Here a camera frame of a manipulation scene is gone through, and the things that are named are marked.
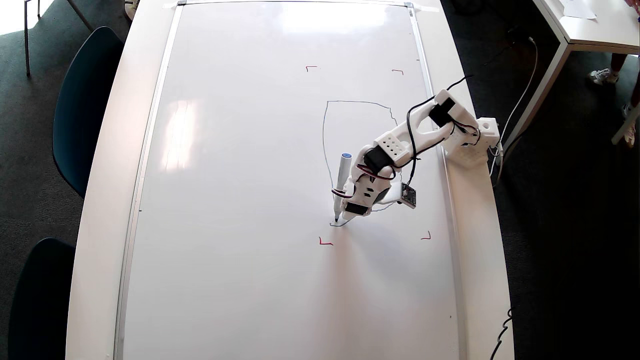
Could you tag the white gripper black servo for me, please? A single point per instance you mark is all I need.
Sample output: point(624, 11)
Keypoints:
point(354, 209)

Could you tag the white marker pen blue end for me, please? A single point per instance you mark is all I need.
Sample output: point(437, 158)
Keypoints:
point(343, 175)

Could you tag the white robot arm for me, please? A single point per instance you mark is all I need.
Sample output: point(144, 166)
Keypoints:
point(395, 145)

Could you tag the white furniture leg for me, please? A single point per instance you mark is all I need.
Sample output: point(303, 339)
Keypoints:
point(619, 136)

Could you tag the white sneaker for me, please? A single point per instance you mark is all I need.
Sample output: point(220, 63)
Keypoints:
point(602, 76)
point(631, 140)

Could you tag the dark blue chair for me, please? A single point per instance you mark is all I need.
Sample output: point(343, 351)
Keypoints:
point(42, 300)
point(85, 110)

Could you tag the beige shoe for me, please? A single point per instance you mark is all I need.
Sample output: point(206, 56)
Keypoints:
point(131, 7)

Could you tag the white paper sheet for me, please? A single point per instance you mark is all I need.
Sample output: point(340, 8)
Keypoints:
point(577, 9)

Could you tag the person in maroon shirt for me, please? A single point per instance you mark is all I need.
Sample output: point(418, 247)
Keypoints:
point(618, 61)

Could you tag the white side table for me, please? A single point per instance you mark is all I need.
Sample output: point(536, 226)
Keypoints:
point(610, 30)

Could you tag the grey metal furniture leg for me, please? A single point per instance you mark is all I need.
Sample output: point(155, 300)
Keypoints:
point(26, 45)
point(80, 15)

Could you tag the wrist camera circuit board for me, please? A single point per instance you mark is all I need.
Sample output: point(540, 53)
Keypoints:
point(409, 196)

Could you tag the white whiteboard with metal frame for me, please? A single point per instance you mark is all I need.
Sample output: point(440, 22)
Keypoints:
point(250, 200)

